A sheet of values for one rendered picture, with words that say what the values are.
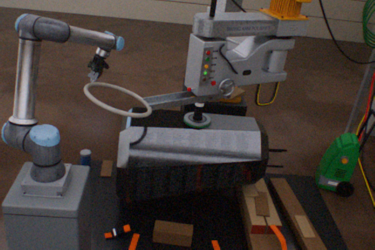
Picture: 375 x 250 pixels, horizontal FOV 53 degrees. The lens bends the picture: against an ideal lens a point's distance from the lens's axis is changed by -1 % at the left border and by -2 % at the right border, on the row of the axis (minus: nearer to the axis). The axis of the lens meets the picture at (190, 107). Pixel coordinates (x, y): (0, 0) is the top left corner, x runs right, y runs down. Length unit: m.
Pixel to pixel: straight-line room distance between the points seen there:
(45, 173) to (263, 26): 1.80
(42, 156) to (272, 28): 1.84
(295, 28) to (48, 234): 2.23
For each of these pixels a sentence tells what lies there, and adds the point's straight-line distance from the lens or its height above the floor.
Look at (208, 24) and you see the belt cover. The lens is 2.66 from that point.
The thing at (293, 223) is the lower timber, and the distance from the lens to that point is 3.46.
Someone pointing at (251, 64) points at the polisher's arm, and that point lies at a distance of 2.99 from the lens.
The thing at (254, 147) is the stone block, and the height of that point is 0.71.
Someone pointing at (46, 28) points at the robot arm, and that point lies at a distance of 2.06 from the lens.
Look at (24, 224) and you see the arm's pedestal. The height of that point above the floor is 0.72.
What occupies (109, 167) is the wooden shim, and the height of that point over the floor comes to 0.03.
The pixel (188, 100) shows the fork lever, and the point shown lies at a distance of 2.85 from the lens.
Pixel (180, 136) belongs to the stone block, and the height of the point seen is 0.76.
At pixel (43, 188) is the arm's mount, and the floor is 0.91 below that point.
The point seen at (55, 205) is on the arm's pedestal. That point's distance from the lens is 2.19.
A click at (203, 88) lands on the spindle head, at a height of 1.17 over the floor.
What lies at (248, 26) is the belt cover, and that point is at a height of 1.63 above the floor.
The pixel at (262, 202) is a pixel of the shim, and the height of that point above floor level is 0.22.
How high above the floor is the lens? 2.30
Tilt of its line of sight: 27 degrees down
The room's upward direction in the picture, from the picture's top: 7 degrees clockwise
